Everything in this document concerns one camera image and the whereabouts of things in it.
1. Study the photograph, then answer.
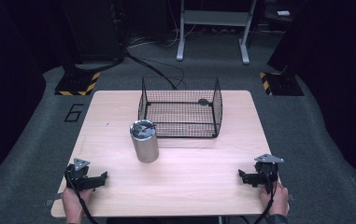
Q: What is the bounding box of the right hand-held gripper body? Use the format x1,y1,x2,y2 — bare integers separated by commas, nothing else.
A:
253,153,285,189

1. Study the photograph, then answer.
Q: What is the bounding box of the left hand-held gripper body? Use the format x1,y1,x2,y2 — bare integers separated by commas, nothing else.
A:
64,158,96,191

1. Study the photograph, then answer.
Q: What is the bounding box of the person's left hand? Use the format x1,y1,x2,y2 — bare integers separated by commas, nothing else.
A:
61,186,94,222

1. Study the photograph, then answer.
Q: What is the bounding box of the person's right hand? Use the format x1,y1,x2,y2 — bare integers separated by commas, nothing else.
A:
259,181,291,217

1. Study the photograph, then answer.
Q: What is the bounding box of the stainless steel cup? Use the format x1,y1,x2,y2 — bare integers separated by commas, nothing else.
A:
129,119,161,164

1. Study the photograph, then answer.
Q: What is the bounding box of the black stand base striped edge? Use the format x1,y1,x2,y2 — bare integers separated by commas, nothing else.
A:
258,71,305,97
54,70,102,97

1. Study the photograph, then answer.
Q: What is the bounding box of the black cabinet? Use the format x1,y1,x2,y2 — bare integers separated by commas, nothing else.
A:
59,0,126,64

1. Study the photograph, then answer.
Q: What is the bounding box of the white metal stand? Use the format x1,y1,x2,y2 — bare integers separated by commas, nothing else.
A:
176,0,258,65

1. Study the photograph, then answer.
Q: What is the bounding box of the black wire mesh basket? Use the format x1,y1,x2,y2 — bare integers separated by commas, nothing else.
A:
137,76,223,139

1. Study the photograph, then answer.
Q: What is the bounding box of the black floor cable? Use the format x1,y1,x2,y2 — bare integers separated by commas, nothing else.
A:
125,50,187,91

